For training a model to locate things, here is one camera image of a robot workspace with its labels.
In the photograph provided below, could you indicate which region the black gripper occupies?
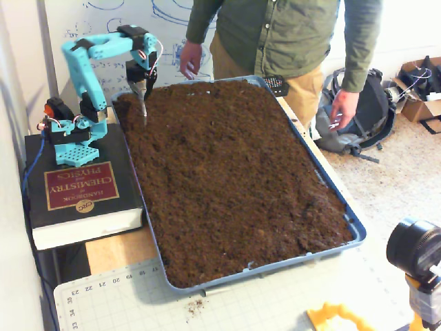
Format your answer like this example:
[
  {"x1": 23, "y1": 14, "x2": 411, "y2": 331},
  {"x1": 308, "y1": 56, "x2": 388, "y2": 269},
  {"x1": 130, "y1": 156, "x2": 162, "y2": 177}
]
[{"x1": 125, "y1": 60, "x2": 158, "y2": 101}]

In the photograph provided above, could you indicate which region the silver tape shovel blade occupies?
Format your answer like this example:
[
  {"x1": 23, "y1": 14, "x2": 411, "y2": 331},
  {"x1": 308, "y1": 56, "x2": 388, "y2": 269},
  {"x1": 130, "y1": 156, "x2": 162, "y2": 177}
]
[{"x1": 132, "y1": 81, "x2": 149, "y2": 127}]

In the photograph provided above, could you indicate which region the blue tray of soil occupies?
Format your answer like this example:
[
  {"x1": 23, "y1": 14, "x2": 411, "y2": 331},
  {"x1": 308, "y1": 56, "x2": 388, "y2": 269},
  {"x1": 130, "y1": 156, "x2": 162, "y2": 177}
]
[{"x1": 112, "y1": 79, "x2": 355, "y2": 289}]

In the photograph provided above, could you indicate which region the person's right forearm green sleeve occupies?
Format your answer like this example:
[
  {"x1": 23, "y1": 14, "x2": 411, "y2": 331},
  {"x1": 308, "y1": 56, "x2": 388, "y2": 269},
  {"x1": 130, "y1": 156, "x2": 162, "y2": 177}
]
[{"x1": 185, "y1": 0, "x2": 225, "y2": 45}]

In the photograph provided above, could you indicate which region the person's left forearm green sleeve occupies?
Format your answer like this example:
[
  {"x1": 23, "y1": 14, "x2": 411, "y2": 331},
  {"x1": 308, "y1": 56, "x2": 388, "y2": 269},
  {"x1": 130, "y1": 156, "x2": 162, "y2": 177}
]
[{"x1": 340, "y1": 20, "x2": 383, "y2": 93}]

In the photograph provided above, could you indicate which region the person's right hand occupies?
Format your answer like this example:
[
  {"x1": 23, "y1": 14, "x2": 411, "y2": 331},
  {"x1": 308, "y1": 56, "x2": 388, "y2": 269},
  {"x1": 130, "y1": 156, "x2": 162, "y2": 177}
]
[{"x1": 178, "y1": 40, "x2": 203, "y2": 81}]

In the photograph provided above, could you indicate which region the person's left hand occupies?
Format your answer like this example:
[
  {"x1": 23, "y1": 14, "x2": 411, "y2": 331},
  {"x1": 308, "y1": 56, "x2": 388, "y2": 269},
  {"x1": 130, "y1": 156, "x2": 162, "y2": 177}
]
[{"x1": 329, "y1": 88, "x2": 359, "y2": 132}]

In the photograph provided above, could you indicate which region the whiteboard with blue sketches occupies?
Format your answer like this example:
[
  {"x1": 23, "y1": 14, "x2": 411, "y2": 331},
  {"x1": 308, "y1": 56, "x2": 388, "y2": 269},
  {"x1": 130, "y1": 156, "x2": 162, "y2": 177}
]
[{"x1": 37, "y1": 0, "x2": 221, "y2": 94}]

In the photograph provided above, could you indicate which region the black perforated box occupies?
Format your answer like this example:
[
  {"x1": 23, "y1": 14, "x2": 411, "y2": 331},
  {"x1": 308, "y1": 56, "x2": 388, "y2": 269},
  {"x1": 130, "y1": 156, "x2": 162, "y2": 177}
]
[{"x1": 262, "y1": 75, "x2": 290, "y2": 97}]

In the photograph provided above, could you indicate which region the black chemistry handbook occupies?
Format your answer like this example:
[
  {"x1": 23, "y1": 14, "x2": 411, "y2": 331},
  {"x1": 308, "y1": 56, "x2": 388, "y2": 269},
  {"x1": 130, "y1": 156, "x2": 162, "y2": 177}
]
[{"x1": 24, "y1": 123, "x2": 145, "y2": 251}]

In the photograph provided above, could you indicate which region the person in green shirt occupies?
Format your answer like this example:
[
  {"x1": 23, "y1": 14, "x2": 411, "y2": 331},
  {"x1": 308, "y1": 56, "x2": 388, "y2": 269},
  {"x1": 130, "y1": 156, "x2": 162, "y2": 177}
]
[{"x1": 185, "y1": 0, "x2": 383, "y2": 128}]

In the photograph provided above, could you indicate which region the short silver metal rod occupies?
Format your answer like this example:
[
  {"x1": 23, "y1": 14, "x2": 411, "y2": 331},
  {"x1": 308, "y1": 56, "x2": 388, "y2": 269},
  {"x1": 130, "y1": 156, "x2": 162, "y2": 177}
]
[{"x1": 203, "y1": 286, "x2": 231, "y2": 297}]

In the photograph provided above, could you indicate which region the grey black backpack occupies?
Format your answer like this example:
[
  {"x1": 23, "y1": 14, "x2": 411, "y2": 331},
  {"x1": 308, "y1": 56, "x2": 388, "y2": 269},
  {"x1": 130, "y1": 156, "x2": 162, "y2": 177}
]
[{"x1": 314, "y1": 68, "x2": 398, "y2": 163}]

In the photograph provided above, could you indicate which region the grey gridded cutting mat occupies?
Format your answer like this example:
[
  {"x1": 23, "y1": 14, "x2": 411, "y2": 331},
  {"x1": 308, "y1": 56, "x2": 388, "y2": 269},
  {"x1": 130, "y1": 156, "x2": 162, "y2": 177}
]
[{"x1": 53, "y1": 241, "x2": 414, "y2": 331}]

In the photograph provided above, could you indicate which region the blue plastic tray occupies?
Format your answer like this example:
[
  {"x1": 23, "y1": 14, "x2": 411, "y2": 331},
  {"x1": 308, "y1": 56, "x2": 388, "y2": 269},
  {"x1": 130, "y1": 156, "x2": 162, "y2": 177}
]
[{"x1": 110, "y1": 74, "x2": 367, "y2": 295}]

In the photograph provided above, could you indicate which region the open cardboard box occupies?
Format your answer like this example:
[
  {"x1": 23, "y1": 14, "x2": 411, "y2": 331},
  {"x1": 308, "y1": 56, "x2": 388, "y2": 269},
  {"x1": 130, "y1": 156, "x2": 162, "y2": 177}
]
[{"x1": 392, "y1": 57, "x2": 441, "y2": 135}]

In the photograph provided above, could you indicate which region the yellow plastic clamp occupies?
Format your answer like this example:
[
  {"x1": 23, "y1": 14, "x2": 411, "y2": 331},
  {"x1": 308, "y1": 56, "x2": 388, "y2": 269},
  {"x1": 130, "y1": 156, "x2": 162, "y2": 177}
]
[{"x1": 306, "y1": 300, "x2": 376, "y2": 331}]

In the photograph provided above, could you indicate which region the blue usb cable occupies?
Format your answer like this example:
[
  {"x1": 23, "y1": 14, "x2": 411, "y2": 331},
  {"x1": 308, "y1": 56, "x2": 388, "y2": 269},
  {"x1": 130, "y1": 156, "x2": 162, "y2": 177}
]
[{"x1": 20, "y1": 136, "x2": 48, "y2": 208}]

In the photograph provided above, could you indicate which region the black cylindrical camera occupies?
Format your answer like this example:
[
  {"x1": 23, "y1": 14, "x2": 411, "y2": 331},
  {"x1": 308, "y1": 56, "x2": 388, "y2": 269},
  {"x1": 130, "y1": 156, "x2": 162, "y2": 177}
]
[{"x1": 385, "y1": 215, "x2": 441, "y2": 277}]

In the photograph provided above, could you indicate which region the yellow grey camera stand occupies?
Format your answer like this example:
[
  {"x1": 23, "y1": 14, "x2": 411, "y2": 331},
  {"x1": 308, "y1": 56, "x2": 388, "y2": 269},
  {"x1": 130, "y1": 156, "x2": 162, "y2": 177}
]
[{"x1": 404, "y1": 272, "x2": 441, "y2": 331}]

